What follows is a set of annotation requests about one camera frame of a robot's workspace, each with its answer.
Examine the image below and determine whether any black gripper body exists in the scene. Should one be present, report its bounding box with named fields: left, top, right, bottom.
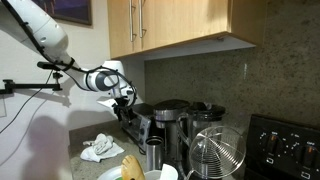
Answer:
left=112, top=95, right=136, bottom=114

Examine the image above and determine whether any silver toaster oven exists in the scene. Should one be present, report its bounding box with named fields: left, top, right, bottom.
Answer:
left=120, top=102, right=156, bottom=153

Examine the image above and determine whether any black stove knob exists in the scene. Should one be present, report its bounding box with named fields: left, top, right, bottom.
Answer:
left=265, top=133, right=284, bottom=155
left=300, top=143, right=320, bottom=168

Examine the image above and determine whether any crumpled white cloth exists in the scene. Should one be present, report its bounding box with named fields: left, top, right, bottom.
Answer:
left=79, top=133, right=125, bottom=164

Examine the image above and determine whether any black silver coffee maker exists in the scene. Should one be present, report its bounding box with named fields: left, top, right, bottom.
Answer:
left=152, top=99, right=192, bottom=168

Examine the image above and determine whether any stainless steel travel mug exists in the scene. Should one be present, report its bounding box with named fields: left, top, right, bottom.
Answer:
left=145, top=135, right=165, bottom=172

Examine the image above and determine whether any wooden slotted spoon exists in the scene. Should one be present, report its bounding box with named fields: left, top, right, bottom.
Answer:
left=120, top=153, right=146, bottom=180

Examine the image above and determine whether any white plate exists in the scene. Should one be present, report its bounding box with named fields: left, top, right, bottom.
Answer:
left=96, top=166, right=123, bottom=180

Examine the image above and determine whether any white bowl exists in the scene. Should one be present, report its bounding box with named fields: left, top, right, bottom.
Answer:
left=143, top=163, right=179, bottom=180

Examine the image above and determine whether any glass blender with black lid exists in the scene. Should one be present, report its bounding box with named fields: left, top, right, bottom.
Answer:
left=176, top=101, right=227, bottom=148

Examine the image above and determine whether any clear glass ribbed jug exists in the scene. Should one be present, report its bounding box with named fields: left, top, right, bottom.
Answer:
left=185, top=125, right=247, bottom=180

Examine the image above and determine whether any black stove control panel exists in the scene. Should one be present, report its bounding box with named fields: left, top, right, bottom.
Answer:
left=244, top=114, right=320, bottom=180

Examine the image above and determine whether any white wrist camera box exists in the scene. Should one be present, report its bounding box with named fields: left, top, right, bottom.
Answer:
left=96, top=96, right=118, bottom=110

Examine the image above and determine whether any metal cabinet door handle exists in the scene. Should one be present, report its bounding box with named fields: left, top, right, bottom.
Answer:
left=128, top=0, right=137, bottom=43
left=137, top=0, right=147, bottom=39

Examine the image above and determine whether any black bar-shaped camera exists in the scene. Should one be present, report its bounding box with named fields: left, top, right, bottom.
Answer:
left=36, top=60, right=68, bottom=71

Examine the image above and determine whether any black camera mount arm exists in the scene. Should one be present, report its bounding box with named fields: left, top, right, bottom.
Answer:
left=0, top=70, right=64, bottom=96

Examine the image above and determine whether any thin black camera cable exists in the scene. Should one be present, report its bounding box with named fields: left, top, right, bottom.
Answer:
left=0, top=69, right=54, bottom=135

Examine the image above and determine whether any wooden wall cabinet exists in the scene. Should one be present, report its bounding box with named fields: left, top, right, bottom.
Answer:
left=106, top=0, right=268, bottom=61

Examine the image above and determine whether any dark framed wall picture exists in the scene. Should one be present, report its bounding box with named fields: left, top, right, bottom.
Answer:
left=32, top=0, right=93, bottom=27

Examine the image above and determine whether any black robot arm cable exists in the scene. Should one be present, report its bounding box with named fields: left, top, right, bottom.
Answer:
left=1, top=0, right=138, bottom=111

